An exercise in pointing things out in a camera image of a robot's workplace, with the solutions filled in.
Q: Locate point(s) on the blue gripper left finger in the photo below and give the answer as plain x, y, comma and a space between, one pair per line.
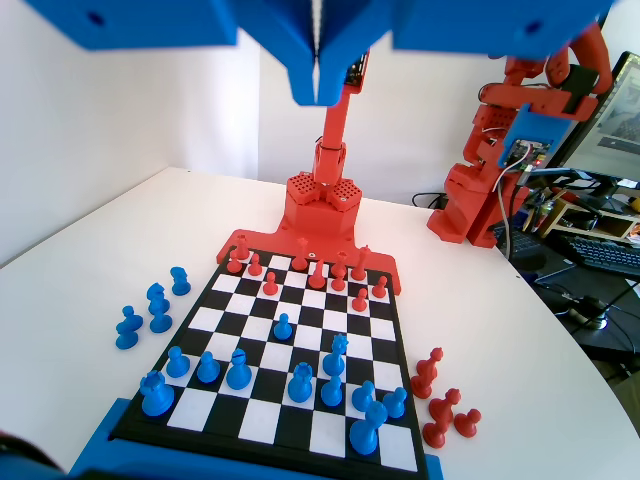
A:
150, 20

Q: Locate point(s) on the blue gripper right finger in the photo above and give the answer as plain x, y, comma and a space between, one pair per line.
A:
475, 25

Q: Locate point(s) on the folded red robot arm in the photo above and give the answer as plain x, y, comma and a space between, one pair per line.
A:
465, 200

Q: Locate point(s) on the upright red robot arm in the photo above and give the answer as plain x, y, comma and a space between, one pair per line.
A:
332, 135

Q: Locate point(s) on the red chess rook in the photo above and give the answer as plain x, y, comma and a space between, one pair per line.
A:
242, 250

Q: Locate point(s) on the blue chess knight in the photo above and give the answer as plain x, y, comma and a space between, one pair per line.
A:
180, 285

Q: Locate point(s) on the red chess king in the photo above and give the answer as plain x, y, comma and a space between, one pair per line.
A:
359, 270

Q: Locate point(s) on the red chess piece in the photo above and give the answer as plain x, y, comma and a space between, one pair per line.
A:
442, 410
421, 387
434, 360
340, 265

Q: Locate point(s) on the blue chess pawn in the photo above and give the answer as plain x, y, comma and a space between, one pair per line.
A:
363, 399
128, 335
332, 392
283, 330
394, 404
208, 371
177, 367

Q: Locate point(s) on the blue chess queen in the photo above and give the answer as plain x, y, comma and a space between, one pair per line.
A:
334, 362

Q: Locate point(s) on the blue chess bishop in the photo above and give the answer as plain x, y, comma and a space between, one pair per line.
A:
238, 375

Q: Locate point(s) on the blue plastic chess rook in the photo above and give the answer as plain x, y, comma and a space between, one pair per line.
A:
365, 435

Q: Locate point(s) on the dark circuit board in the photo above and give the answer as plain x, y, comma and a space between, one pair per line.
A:
357, 70

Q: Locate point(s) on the black computer monitor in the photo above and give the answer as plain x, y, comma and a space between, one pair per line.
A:
620, 115

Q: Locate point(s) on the black keyboard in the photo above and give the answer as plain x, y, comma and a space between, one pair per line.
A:
605, 255
522, 242

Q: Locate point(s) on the wooden desk shelf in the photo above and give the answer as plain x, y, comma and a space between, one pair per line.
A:
615, 220

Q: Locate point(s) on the dark computer mouse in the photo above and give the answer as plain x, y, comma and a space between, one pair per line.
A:
592, 310

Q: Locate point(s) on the black and white chessboard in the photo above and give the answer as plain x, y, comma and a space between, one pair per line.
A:
280, 360

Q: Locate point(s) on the blue mount with circuit board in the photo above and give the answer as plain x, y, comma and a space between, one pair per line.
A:
525, 125

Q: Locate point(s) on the red base plate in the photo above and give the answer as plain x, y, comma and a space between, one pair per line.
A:
265, 240

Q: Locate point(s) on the blue base plate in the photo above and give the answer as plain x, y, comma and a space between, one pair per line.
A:
100, 450

